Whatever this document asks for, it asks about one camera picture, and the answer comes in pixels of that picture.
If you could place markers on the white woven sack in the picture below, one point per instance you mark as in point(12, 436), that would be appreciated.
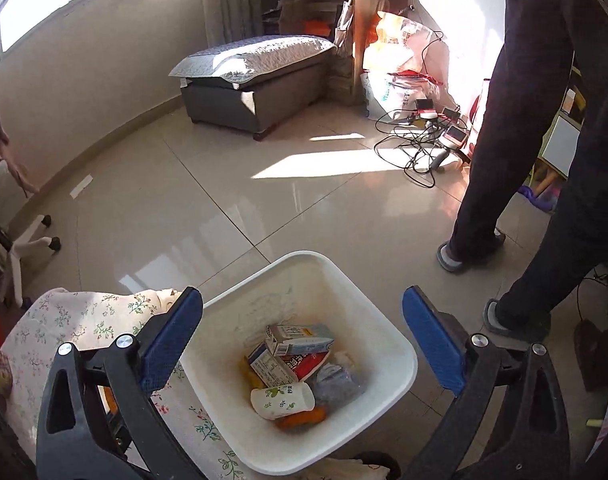
point(384, 97)

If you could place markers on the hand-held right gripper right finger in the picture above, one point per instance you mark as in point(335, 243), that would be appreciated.
point(429, 340)

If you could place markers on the white paper cup green print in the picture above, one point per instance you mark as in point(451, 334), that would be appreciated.
point(281, 400)

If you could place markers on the white paper sheet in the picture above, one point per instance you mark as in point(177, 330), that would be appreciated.
point(81, 186)

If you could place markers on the pile of plastic bags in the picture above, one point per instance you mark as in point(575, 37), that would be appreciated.
point(409, 45)

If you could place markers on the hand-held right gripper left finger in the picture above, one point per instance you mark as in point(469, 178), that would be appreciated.
point(174, 340)

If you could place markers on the blue and white carton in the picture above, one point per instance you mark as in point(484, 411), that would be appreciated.
point(271, 367)

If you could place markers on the red and white charger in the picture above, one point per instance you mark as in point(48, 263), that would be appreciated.
point(455, 136)
point(425, 105)

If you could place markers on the grey curtain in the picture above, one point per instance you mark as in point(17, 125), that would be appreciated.
point(231, 0)

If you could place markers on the window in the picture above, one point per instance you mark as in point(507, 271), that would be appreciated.
point(44, 0)

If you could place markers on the clear plastic wrapper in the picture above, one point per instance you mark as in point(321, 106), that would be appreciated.
point(339, 385)

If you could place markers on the white plastic bin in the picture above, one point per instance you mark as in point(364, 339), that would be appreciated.
point(284, 285)

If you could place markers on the orange peel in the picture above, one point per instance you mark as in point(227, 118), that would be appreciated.
point(304, 417)

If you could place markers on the small white carton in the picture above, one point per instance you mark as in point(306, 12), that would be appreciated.
point(299, 337)

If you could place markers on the white office chair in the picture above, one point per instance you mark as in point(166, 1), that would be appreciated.
point(29, 242)

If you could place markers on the grey storage bench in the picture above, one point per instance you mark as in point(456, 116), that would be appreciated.
point(234, 105)

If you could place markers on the beige tote bag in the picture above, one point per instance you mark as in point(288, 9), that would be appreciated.
point(345, 25)

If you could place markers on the grey quilted cover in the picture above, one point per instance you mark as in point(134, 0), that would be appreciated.
point(254, 57)

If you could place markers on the red and white packet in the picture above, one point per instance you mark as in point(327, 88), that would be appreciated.
point(306, 364)

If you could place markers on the pink blanket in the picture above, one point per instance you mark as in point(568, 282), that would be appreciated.
point(4, 150)

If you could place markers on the white cabinet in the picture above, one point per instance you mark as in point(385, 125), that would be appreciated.
point(559, 147)

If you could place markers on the person's dark trouser leg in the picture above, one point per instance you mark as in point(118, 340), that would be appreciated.
point(504, 135)
point(584, 185)

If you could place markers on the grey slipper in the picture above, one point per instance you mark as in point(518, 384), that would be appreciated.
point(454, 260)
point(504, 332)

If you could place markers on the wooden shelf desk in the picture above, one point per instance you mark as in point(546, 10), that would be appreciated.
point(369, 5)

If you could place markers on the floral tablecloth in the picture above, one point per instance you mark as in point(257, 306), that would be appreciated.
point(84, 320)

